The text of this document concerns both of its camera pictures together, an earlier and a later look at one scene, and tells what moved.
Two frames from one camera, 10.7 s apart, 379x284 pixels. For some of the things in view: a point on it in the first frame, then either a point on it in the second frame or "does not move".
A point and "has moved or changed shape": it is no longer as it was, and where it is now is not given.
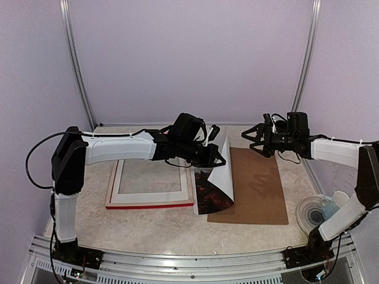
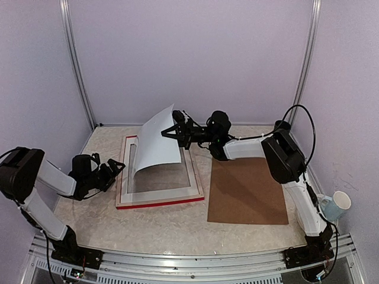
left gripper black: [209, 160] -> [109, 176]
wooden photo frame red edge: [145, 183] has moved or changed shape
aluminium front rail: [44, 266] does not move
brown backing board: [259, 198] does not move
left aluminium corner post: [64, 9] does not move
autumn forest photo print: [214, 186] has moved or changed shape
